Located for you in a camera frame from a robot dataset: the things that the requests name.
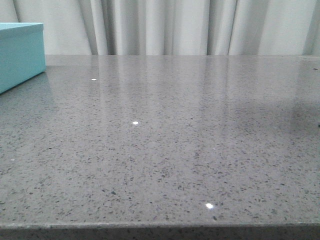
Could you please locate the light blue plastic box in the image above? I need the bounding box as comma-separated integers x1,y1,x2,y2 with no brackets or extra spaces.
0,22,46,93

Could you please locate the grey pleated curtain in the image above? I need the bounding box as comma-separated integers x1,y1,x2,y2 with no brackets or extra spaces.
0,0,320,56

